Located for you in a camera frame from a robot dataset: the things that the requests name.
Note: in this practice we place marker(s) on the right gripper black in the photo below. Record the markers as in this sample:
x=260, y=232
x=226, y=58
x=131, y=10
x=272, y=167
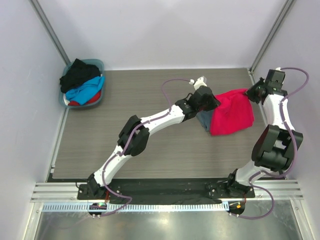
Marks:
x=250, y=93

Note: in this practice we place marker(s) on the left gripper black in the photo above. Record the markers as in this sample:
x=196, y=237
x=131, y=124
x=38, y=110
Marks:
x=214, y=103

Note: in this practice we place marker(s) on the grey blue t shirt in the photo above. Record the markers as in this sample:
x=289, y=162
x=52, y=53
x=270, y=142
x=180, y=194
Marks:
x=205, y=119

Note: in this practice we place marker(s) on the pink red t shirt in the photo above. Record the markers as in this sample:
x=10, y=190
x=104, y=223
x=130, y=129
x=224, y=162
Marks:
x=235, y=113

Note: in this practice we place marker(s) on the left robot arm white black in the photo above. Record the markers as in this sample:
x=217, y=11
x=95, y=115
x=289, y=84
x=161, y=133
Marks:
x=134, y=136

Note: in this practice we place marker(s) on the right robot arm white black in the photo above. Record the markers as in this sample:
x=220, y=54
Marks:
x=275, y=152

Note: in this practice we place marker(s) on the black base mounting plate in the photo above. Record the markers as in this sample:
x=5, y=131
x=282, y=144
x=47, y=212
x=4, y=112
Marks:
x=170, y=189

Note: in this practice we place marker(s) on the teal plastic laundry basket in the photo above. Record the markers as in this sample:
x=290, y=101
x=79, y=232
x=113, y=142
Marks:
x=91, y=61

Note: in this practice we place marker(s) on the bright blue t shirt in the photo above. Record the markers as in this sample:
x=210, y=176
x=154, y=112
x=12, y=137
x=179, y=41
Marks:
x=86, y=91

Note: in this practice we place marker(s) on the black t shirt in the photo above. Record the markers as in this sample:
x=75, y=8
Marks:
x=78, y=73

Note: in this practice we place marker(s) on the red garment in basket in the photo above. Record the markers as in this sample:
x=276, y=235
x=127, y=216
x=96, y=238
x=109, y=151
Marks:
x=93, y=100

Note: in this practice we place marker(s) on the white garment in basket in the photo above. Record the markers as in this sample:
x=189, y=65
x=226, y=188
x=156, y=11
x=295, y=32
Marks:
x=65, y=100

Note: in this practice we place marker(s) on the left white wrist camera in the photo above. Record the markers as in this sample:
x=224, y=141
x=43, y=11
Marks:
x=200, y=82

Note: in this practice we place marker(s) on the right aluminium frame post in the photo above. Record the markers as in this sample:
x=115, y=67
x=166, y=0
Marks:
x=279, y=20

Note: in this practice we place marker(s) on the aluminium frame post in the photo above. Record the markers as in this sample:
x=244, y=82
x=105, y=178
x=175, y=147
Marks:
x=49, y=29
x=279, y=20

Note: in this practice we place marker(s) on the aluminium front rail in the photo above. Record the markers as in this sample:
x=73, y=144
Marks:
x=281, y=189

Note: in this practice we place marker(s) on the white slotted cable duct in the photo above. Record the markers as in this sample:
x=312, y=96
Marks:
x=104, y=208

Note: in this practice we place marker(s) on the left aluminium frame post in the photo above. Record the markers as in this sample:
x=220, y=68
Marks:
x=49, y=29

